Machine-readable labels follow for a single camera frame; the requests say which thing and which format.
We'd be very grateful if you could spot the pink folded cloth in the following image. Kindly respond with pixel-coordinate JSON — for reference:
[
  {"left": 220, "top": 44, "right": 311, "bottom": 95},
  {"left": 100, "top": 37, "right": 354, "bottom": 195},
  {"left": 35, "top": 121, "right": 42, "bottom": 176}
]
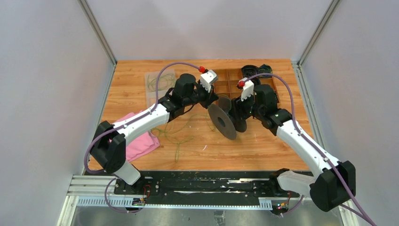
[{"left": 111, "top": 112, "right": 160, "bottom": 162}]

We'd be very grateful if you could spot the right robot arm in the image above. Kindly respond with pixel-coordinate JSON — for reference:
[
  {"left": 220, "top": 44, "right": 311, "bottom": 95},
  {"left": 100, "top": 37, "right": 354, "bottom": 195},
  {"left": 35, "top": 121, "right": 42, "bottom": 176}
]
[{"left": 228, "top": 84, "right": 356, "bottom": 212}]

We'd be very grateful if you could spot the green yellow rolled tie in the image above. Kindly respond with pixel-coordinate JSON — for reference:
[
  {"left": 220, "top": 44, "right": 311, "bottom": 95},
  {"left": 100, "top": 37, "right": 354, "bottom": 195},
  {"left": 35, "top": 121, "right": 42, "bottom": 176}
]
[{"left": 258, "top": 64, "right": 273, "bottom": 78}]

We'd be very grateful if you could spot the aluminium frame post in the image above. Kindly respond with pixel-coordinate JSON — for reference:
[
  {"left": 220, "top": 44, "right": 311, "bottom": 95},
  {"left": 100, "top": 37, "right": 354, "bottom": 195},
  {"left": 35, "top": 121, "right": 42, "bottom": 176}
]
[
  {"left": 291, "top": 0, "right": 341, "bottom": 142},
  {"left": 77, "top": 0, "right": 118, "bottom": 68}
]

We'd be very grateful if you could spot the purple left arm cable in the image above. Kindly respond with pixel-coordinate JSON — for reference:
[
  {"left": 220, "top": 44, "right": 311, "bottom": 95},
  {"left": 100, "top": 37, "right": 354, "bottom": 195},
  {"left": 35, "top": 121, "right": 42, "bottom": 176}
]
[{"left": 83, "top": 62, "right": 202, "bottom": 214}]

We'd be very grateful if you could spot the green wire bundle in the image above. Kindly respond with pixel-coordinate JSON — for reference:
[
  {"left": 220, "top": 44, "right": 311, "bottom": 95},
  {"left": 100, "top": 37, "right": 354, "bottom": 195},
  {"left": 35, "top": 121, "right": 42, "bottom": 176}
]
[{"left": 149, "top": 93, "right": 231, "bottom": 163}]

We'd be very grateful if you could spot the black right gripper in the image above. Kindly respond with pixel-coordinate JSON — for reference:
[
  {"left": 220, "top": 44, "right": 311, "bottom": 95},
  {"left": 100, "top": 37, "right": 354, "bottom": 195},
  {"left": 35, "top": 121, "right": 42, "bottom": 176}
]
[{"left": 229, "top": 89, "right": 263, "bottom": 121}]

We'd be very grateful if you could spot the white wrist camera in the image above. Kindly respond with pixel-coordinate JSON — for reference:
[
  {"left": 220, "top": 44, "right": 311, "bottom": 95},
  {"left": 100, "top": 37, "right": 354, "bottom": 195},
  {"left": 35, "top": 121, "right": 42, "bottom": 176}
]
[
  {"left": 237, "top": 78, "right": 254, "bottom": 101},
  {"left": 199, "top": 66, "right": 218, "bottom": 93}
]

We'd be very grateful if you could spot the wooden compartment tray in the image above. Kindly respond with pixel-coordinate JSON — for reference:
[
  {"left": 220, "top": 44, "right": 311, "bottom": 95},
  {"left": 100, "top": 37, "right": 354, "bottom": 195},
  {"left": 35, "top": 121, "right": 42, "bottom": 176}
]
[{"left": 213, "top": 68, "right": 280, "bottom": 106}]

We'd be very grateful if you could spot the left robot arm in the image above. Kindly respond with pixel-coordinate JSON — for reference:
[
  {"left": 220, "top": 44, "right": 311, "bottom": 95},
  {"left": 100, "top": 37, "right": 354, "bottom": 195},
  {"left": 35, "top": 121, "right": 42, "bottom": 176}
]
[{"left": 88, "top": 70, "right": 218, "bottom": 194}]

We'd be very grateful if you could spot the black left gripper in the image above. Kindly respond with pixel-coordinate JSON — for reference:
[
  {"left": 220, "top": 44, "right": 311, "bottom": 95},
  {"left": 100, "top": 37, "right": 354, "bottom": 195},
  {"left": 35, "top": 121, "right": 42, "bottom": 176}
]
[{"left": 184, "top": 81, "right": 219, "bottom": 110}]

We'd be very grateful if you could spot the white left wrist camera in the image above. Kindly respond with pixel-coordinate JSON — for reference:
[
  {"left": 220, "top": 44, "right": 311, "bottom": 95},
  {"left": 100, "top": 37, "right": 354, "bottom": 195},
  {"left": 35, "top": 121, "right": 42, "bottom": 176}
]
[{"left": 199, "top": 66, "right": 218, "bottom": 93}]

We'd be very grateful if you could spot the green wire in box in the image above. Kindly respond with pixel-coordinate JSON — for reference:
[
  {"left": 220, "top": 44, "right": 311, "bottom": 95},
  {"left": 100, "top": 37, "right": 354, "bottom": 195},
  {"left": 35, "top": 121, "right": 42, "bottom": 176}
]
[{"left": 147, "top": 73, "right": 175, "bottom": 92}]

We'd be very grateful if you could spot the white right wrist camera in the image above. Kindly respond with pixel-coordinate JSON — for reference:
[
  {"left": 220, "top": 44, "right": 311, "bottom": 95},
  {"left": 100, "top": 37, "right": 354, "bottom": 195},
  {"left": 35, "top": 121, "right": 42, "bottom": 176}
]
[{"left": 237, "top": 78, "right": 254, "bottom": 101}]

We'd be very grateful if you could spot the clear plastic box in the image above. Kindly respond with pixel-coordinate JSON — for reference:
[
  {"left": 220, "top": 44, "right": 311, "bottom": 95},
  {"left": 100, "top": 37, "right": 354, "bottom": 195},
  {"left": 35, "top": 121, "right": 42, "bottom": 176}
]
[{"left": 144, "top": 69, "right": 176, "bottom": 108}]

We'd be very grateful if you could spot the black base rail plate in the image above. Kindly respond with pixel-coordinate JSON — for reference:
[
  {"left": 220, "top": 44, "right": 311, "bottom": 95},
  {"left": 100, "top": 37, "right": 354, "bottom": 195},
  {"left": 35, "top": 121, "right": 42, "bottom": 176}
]
[{"left": 99, "top": 171, "right": 300, "bottom": 210}]

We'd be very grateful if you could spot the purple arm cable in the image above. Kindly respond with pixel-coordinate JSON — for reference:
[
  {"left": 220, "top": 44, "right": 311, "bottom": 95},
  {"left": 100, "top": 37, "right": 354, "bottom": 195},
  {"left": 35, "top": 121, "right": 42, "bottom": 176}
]
[
  {"left": 83, "top": 62, "right": 202, "bottom": 214},
  {"left": 243, "top": 73, "right": 378, "bottom": 226}
]

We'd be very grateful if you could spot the aluminium frame post left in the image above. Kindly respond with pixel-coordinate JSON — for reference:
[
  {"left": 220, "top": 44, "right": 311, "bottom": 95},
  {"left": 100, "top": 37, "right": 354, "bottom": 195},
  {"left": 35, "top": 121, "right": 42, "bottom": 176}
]
[{"left": 77, "top": 0, "right": 118, "bottom": 68}]

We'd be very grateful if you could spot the dark blue rolled tie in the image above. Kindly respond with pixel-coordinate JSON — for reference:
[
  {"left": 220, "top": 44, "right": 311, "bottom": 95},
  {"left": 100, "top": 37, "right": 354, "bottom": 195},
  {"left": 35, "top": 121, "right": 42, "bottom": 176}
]
[{"left": 241, "top": 65, "right": 258, "bottom": 78}]

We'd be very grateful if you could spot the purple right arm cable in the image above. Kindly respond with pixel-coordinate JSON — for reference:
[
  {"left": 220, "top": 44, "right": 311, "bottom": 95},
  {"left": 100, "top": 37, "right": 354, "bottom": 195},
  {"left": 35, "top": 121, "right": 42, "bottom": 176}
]
[{"left": 243, "top": 73, "right": 378, "bottom": 226}]

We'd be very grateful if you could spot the aluminium frame post right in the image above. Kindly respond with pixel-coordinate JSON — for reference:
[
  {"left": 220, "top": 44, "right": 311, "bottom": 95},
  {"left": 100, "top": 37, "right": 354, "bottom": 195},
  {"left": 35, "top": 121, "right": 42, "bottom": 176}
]
[{"left": 291, "top": 0, "right": 341, "bottom": 142}]

